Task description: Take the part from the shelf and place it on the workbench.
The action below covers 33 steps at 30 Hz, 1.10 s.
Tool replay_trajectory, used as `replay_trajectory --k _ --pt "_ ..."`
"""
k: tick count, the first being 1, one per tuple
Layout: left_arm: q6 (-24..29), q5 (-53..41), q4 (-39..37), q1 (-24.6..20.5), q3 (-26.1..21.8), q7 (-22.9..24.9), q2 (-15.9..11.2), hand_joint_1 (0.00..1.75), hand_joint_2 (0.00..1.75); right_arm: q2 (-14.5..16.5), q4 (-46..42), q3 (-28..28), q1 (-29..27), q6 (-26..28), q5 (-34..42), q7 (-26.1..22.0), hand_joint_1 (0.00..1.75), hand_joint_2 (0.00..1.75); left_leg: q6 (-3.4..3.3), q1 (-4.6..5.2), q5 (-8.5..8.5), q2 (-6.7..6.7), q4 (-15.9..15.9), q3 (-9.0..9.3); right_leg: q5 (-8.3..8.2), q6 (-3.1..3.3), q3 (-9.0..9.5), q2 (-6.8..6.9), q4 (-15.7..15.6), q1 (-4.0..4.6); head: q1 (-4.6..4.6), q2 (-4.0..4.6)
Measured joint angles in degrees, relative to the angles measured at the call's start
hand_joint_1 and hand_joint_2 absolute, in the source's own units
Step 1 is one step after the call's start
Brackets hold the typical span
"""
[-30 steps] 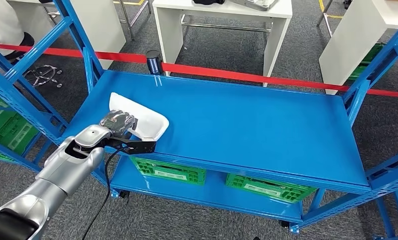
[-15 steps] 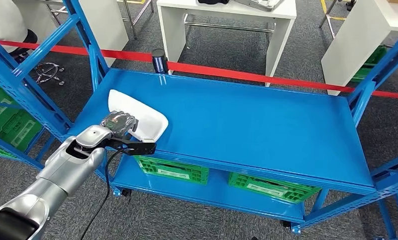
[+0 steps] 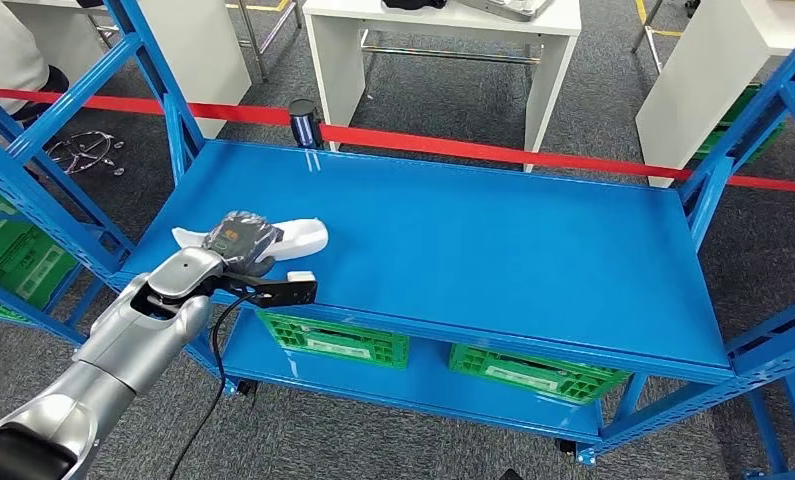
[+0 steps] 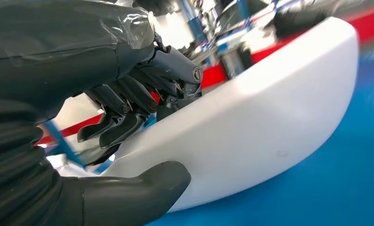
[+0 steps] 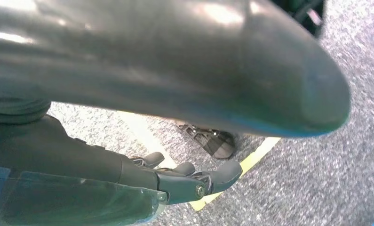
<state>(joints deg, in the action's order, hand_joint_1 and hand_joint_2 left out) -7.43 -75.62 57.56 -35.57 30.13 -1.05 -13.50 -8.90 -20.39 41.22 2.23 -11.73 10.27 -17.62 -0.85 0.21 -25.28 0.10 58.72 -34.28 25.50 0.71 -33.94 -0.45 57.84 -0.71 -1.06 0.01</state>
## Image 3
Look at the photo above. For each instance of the white table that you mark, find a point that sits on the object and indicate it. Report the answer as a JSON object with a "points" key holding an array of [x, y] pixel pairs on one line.
{"points": [[198, 53], [337, 79], [702, 86]]}

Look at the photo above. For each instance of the black item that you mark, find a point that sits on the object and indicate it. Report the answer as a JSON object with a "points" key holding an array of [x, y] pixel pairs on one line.
{"points": [[413, 4]]}

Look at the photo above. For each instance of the steel table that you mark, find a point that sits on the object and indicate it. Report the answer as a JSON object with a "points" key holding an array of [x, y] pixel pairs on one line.
{"points": [[253, 41]]}

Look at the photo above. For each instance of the chrome chair base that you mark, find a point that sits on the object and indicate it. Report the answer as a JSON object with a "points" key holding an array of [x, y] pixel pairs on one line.
{"points": [[82, 151]]}

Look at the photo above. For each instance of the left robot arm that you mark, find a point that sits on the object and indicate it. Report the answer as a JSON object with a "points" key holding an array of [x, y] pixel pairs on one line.
{"points": [[132, 344]]}

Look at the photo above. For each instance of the black barrier post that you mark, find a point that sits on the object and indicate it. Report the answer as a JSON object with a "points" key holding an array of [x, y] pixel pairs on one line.
{"points": [[304, 122]]}

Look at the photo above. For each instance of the white plastic part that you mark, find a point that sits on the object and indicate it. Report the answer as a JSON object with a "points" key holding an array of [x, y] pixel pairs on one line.
{"points": [[301, 238]]}

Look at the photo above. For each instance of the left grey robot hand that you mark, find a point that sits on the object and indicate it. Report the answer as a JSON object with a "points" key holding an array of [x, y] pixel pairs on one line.
{"points": [[244, 242]]}

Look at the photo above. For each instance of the red barrier belt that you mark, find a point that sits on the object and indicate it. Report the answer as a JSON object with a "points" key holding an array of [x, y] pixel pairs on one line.
{"points": [[503, 155], [138, 106]]}

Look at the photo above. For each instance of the silver metal tray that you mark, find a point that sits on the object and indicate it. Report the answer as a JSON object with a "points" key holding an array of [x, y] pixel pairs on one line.
{"points": [[503, 8]]}

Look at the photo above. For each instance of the black round stool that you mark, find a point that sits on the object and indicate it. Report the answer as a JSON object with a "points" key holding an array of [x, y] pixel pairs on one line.
{"points": [[56, 83]]}

